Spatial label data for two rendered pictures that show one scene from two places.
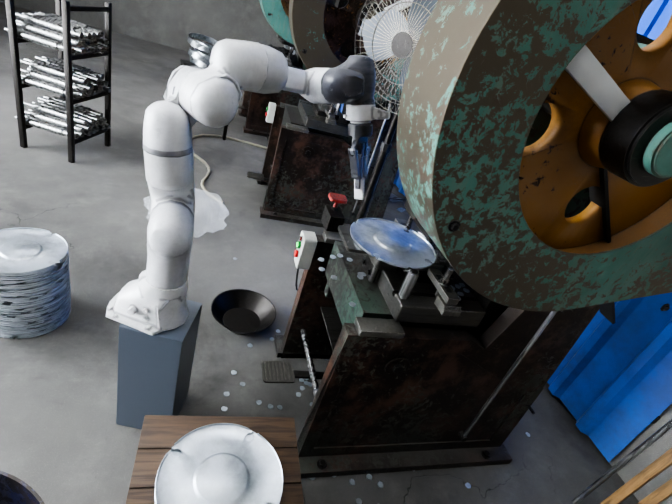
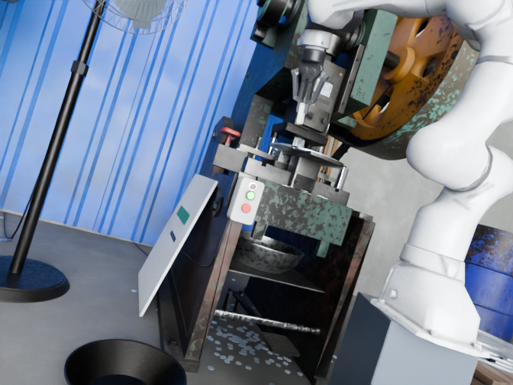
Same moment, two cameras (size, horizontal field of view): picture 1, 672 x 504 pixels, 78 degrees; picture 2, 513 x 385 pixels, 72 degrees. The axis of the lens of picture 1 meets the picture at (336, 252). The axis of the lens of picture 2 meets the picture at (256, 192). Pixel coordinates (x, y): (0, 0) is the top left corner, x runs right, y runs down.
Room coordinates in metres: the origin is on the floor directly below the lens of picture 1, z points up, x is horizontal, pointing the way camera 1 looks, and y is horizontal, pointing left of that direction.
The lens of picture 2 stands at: (1.26, 1.19, 0.60)
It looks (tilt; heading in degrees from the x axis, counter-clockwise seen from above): 0 degrees down; 274
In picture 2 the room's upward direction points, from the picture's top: 18 degrees clockwise
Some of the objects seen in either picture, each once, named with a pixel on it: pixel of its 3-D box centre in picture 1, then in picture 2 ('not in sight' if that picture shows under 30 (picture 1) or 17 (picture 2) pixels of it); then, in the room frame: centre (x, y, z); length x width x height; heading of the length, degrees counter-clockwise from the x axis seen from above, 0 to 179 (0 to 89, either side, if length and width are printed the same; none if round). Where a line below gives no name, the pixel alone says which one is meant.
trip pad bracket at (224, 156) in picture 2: (329, 230); (222, 173); (1.46, 0.05, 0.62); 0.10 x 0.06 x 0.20; 23
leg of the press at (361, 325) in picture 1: (455, 378); (308, 240); (1.07, -0.51, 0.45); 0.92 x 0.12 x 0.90; 113
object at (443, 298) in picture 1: (445, 284); (324, 174); (1.11, -0.35, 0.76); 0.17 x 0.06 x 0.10; 23
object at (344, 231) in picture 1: (372, 256); (306, 173); (1.19, -0.12, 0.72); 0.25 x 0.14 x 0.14; 113
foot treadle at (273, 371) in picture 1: (334, 376); (255, 317); (1.21, -0.16, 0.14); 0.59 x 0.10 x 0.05; 113
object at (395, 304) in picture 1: (414, 272); (285, 180); (1.26, -0.28, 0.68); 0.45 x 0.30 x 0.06; 23
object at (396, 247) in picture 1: (393, 241); (305, 156); (1.21, -0.16, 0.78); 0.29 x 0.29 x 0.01
